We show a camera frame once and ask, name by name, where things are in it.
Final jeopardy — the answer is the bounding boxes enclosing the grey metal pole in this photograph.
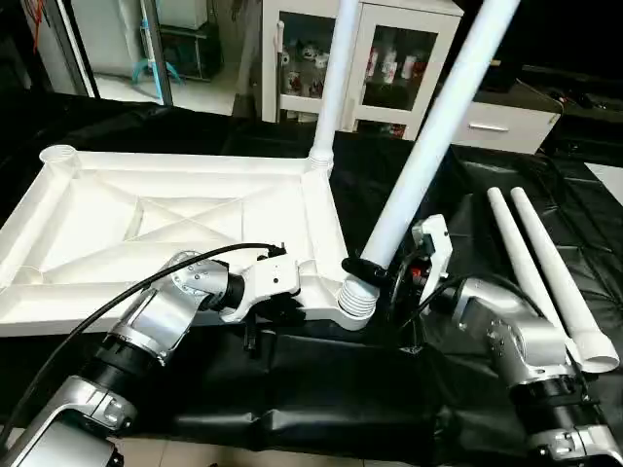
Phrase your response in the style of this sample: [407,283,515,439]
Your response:
[145,0,175,107]

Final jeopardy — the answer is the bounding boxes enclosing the white drawer unit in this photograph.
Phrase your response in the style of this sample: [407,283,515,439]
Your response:
[457,87,565,158]

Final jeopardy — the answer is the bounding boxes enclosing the black speaker box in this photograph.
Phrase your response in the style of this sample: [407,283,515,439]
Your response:
[481,56,528,94]

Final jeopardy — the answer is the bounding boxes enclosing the black mat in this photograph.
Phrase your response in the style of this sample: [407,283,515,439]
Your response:
[0,90,623,458]

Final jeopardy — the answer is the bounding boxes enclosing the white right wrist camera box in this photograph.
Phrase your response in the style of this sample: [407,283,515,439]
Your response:
[410,213,453,305]

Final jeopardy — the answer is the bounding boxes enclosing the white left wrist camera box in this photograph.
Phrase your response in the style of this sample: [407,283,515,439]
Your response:
[218,254,304,323]

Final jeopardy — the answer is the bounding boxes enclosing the white glass door cabinet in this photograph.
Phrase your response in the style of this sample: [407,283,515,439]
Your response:
[260,0,464,138]

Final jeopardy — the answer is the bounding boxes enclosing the clear plastic storage box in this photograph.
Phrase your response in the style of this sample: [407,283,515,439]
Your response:
[160,23,221,80]

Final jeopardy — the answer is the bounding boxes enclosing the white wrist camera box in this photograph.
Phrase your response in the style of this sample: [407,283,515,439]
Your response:
[410,213,453,305]
[218,254,304,323]

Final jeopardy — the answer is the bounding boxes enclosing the white plastic table top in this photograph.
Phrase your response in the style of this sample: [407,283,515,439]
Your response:
[0,145,382,338]

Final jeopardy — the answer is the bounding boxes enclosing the white plastic table leg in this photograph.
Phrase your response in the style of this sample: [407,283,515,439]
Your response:
[510,187,621,375]
[307,0,362,179]
[336,0,524,328]
[486,187,586,373]

